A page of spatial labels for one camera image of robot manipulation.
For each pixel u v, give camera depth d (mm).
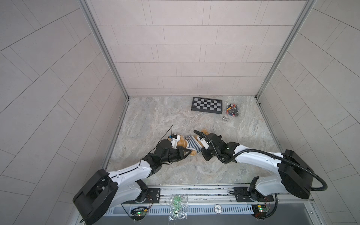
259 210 678
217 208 678
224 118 1016
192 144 803
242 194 711
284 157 451
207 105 1082
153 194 709
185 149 755
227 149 603
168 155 667
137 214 646
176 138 750
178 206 678
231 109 1057
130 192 559
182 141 786
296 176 417
